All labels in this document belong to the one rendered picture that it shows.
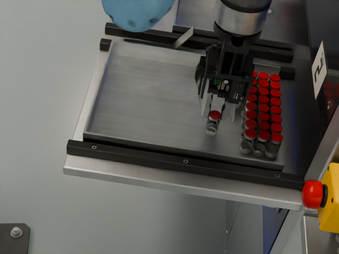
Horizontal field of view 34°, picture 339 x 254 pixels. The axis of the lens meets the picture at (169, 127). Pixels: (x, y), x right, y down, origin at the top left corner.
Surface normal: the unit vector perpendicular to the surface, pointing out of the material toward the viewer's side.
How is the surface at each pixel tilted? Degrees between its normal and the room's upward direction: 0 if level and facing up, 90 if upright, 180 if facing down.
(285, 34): 0
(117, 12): 90
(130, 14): 90
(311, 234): 0
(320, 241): 0
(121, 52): 90
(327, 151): 90
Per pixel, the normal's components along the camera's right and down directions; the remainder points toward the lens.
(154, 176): 0.11, -0.69
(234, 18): -0.41, 0.62
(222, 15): -0.77, 0.40
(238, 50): -0.11, 0.71
